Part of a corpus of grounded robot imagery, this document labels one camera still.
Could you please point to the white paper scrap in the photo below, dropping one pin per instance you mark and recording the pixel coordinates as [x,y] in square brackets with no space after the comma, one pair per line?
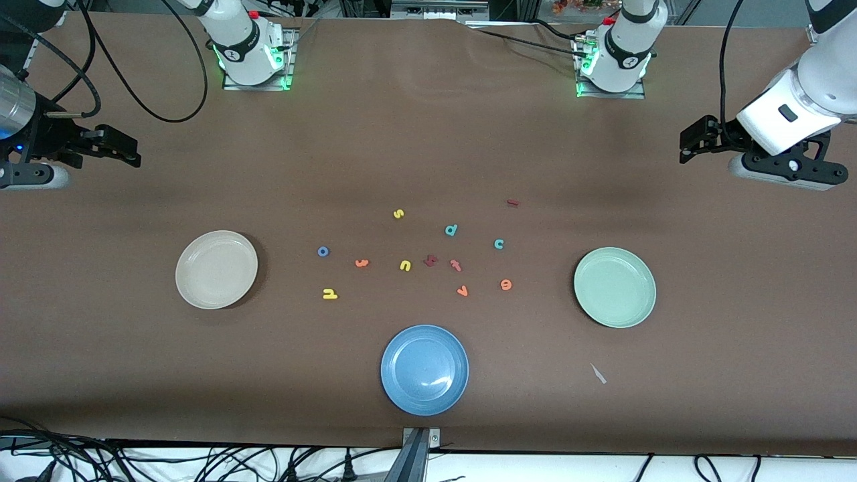
[598,373]

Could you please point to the dark red letter k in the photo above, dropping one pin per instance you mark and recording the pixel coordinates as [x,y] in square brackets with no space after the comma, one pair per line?
[430,260]

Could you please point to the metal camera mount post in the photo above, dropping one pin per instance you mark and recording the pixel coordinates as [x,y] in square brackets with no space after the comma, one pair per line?
[418,442]

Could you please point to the grey power strip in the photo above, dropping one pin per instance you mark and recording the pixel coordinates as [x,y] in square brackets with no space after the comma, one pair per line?
[442,10]

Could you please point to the orange brown clutter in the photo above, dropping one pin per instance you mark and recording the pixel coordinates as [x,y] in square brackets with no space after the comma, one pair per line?
[576,5]

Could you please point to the blue plate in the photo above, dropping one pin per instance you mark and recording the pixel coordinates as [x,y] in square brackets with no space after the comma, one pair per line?
[424,370]

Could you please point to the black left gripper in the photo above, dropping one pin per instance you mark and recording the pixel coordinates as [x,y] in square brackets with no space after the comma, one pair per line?
[725,136]

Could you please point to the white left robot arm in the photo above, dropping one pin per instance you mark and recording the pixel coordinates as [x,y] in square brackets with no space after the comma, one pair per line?
[626,53]

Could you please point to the beige plate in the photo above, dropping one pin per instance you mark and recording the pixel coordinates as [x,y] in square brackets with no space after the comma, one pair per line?
[216,270]

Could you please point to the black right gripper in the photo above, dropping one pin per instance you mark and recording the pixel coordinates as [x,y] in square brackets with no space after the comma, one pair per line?
[48,136]

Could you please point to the brown table cover sheet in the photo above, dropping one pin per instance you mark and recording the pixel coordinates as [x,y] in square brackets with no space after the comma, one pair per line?
[428,134]

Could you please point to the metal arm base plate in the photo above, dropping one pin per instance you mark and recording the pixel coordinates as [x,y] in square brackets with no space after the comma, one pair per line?
[609,95]
[258,87]

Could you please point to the green plate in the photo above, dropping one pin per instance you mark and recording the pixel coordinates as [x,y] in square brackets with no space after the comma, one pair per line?
[614,288]

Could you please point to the aluminium frame rail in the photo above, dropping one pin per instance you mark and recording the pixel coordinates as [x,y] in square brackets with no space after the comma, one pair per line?
[812,33]
[28,57]

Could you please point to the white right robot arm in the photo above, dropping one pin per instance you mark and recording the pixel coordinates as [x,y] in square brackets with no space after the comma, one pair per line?
[244,47]

